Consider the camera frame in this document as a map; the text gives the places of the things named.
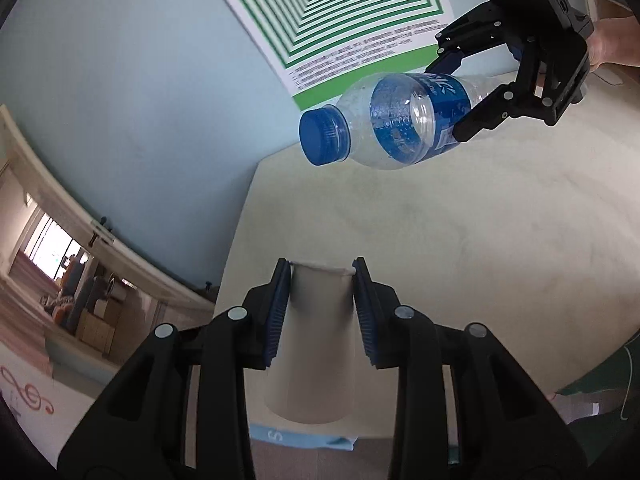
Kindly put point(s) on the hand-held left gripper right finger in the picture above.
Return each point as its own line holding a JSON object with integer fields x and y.
{"x": 367, "y": 320}

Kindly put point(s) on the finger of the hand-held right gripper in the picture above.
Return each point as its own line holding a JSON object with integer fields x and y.
{"x": 490, "y": 112}
{"x": 470, "y": 35}

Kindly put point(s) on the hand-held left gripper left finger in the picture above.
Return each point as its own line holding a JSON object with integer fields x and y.
{"x": 277, "y": 320}

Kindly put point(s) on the white paper cup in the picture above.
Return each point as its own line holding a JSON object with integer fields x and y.
{"x": 315, "y": 350}

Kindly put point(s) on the blue label plastic bottle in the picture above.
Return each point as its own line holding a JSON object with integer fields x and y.
{"x": 400, "y": 120}

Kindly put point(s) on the person's right forearm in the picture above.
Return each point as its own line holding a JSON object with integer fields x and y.
{"x": 617, "y": 42}

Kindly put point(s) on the cardboard box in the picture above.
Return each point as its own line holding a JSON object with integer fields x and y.
{"x": 97, "y": 332}

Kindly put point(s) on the green trousers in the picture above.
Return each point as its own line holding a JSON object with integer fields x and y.
{"x": 610, "y": 380}

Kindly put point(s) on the green striped wall poster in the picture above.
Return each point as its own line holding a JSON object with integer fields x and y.
{"x": 350, "y": 10}

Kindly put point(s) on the music note wall sticker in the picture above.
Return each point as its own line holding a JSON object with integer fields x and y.
{"x": 27, "y": 395}

